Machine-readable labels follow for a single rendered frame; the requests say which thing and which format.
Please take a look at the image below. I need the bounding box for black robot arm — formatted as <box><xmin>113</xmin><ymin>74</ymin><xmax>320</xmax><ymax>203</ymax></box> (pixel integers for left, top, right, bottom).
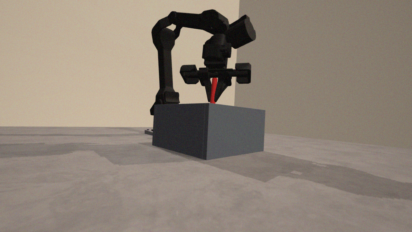
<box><xmin>150</xmin><ymin>9</ymin><xmax>256</xmax><ymax>115</ymax></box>

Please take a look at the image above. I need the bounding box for red peg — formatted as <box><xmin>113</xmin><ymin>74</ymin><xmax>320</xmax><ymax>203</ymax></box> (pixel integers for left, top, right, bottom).
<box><xmin>210</xmin><ymin>78</ymin><xmax>217</xmax><ymax>103</ymax></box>

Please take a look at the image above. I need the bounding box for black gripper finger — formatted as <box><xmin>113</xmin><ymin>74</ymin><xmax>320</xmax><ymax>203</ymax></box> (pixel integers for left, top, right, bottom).
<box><xmin>214</xmin><ymin>72</ymin><xmax>232</xmax><ymax>102</ymax></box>
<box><xmin>198</xmin><ymin>72</ymin><xmax>212</xmax><ymax>102</ymax></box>

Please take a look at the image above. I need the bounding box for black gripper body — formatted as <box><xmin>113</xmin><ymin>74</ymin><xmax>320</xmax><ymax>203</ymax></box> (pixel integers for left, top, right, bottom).
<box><xmin>180</xmin><ymin>61</ymin><xmax>251</xmax><ymax>84</ymax></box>

